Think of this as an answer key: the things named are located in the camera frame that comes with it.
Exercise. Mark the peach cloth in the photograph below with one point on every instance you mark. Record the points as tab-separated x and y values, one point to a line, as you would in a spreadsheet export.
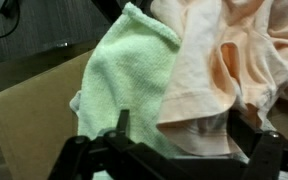
233	55

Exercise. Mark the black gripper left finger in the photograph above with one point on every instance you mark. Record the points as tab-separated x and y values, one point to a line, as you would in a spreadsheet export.
80	157

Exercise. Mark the light green towel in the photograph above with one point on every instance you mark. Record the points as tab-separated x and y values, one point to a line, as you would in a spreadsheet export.
128	69

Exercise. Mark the cardboard box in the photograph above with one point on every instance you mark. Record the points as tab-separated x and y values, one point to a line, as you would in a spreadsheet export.
36	120

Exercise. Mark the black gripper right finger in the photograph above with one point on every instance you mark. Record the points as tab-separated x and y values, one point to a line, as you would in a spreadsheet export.
267	150

